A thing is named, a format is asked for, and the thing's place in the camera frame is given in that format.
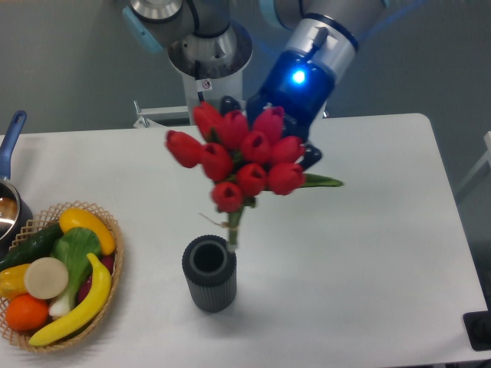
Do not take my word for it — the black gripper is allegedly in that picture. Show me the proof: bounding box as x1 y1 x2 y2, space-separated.
219 51 334 171

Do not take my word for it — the red tulip bouquet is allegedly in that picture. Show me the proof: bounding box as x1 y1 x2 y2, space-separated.
165 102 343 252

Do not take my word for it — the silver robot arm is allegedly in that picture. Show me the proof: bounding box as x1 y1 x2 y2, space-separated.
122 1 387 141

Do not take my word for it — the dark grey ribbed vase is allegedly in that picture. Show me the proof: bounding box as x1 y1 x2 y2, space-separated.
181 235 237 313

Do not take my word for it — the purple red vegetable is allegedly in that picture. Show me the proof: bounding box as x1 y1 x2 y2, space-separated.
77 255 114 304

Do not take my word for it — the yellow squash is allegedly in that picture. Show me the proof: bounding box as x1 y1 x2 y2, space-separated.
59 208 116 256

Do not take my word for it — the green bok choy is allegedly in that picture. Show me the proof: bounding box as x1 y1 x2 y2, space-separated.
49 227 101 320

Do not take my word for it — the woven wicker basket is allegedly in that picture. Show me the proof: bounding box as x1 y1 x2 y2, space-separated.
1 201 124 353

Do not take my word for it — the dark green cucumber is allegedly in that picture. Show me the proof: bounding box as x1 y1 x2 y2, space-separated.
1 222 63 271

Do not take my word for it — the beige round disc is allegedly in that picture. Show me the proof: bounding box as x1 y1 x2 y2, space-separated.
24 257 68 300

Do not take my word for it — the yellow banana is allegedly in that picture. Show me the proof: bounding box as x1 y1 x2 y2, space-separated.
28 253 111 347

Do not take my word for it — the black device at table edge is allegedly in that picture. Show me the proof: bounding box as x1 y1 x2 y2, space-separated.
463 310 490 351

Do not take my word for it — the yellow bell pepper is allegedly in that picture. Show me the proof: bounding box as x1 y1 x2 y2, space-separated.
0 264 30 300

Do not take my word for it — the orange fruit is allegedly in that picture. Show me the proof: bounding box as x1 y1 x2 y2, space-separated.
5 294 48 331

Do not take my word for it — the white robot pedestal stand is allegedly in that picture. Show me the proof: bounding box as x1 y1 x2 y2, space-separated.
133 67 245 129

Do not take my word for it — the white furniture frame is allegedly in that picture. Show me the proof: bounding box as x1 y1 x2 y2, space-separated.
454 131 490 204

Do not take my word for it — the blue handled saucepan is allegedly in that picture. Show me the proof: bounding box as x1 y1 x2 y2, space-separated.
1 110 33 259

